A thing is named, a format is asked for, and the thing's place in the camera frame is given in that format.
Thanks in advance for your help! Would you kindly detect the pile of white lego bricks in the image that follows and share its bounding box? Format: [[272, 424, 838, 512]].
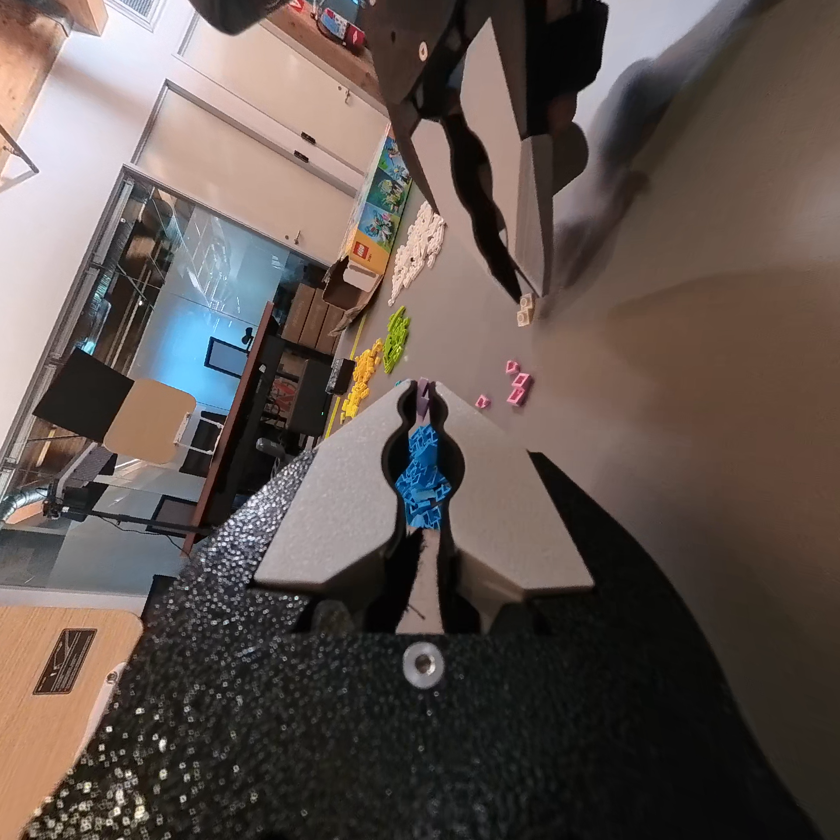
[[386, 200, 449, 308]]

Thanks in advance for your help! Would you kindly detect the glass partition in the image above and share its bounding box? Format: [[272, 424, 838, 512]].
[[0, 163, 330, 595]]

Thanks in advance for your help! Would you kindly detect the wooden desk with dark edge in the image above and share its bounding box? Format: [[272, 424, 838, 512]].
[[180, 301, 285, 560]]

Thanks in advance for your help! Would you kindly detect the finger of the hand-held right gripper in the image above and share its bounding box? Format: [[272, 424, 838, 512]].
[[389, 107, 527, 304], [461, 18, 560, 299]]

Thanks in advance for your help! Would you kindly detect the red and blue box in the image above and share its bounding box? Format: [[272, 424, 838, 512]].
[[316, 5, 369, 55]]

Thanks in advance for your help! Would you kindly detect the wooden wall shelf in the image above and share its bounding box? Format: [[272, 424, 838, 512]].
[[0, 0, 110, 193]]

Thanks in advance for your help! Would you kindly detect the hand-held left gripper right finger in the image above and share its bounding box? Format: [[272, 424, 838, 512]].
[[432, 382, 596, 608]]

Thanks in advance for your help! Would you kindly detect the white air vent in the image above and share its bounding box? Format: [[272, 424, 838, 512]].
[[105, 0, 166, 33]]

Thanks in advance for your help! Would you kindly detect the tan backed chair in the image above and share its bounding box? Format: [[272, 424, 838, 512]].
[[104, 377, 198, 469]]

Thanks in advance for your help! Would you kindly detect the light wooden panel with label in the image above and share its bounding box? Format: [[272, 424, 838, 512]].
[[0, 603, 144, 840]]

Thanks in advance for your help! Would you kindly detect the colourful lego box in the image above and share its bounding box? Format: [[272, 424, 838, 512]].
[[320, 134, 416, 333]]

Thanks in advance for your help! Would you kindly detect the black board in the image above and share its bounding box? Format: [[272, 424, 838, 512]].
[[32, 347, 136, 442]]

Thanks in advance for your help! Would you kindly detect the black computer tower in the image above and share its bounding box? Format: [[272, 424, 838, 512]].
[[285, 357, 336, 436]]

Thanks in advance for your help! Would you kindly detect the pile of lime lego bricks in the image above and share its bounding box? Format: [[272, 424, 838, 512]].
[[382, 304, 413, 375]]

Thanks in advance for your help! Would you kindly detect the white cabinet door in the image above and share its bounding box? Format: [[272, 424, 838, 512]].
[[130, 78, 389, 199], [173, 12, 389, 127]]

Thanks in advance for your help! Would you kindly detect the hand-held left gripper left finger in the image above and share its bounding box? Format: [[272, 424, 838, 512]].
[[252, 379, 422, 589]]

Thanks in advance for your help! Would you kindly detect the brown cardboard box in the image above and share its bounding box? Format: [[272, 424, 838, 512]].
[[304, 289, 332, 350], [283, 282, 317, 343], [322, 305, 350, 356]]

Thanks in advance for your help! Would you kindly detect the pile of yellow lego bricks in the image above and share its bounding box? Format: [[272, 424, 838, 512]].
[[339, 337, 385, 421]]

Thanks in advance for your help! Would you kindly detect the silver air duct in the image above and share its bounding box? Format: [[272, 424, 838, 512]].
[[0, 488, 57, 526]]

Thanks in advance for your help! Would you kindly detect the pile of blue lego bricks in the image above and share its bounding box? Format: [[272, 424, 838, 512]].
[[394, 423, 455, 531]]

